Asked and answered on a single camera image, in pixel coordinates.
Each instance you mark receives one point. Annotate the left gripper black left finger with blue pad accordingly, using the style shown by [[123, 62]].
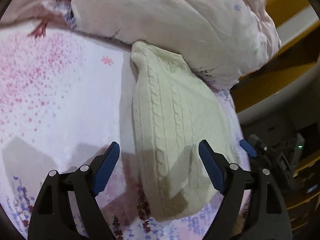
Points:
[[66, 207]]

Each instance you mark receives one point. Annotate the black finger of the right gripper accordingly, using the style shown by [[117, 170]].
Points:
[[257, 143]]

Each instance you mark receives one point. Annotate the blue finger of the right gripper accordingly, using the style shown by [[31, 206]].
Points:
[[248, 148]]

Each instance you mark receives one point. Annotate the cream cable-knit sweater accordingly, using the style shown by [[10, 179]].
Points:
[[173, 111]]

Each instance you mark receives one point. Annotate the pink floral right pillow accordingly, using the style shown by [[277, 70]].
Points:
[[220, 40]]

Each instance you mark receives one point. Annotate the pink floral pillow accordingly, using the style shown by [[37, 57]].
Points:
[[220, 40], [21, 10]]

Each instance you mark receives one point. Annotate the floral pink bed sheet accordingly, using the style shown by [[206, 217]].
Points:
[[65, 98]]

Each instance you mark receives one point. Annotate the pink floral left pillow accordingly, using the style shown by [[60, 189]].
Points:
[[21, 10]]

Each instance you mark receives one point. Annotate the wooden bed frame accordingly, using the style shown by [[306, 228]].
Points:
[[292, 68]]

